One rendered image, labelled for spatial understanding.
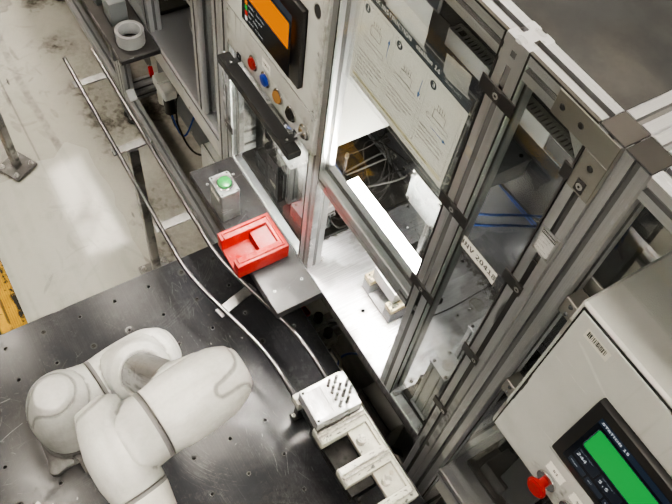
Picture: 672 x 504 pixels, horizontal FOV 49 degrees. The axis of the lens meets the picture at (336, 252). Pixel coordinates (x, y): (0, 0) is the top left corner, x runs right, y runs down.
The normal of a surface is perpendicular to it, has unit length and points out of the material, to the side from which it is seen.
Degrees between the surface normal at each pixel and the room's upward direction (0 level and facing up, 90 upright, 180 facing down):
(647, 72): 0
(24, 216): 0
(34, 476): 0
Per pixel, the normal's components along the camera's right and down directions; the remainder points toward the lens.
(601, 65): 0.10, -0.54
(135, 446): 0.21, -0.15
